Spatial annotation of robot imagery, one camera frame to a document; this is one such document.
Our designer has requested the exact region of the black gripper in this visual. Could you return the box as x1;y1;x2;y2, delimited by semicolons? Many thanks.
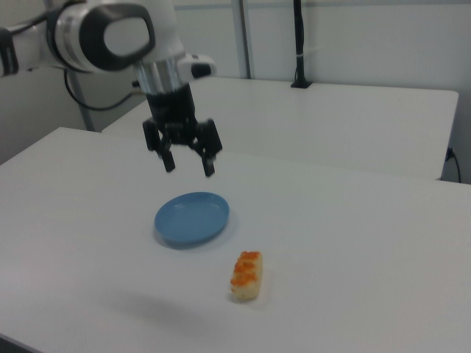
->
142;82;224;178

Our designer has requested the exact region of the bread slice with orange topping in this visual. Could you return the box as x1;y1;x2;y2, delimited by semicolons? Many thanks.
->
230;251;265;303

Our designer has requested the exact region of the blue round plate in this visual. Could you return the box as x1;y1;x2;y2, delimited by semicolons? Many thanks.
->
153;190;231;250

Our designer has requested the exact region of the white side table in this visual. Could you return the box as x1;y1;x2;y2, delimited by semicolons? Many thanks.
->
101;76;460;181

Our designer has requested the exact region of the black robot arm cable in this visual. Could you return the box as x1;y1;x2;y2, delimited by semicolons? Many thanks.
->
63;68;149;112

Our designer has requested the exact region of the grey metal partition post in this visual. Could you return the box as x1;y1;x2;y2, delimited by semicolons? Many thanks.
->
231;0;255;79
68;71;94;132

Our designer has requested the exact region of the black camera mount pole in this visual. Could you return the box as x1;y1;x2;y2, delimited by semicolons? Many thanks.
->
290;0;313;89

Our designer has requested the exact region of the black wall power cable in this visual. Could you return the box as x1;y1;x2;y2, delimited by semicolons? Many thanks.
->
445;146;462;184

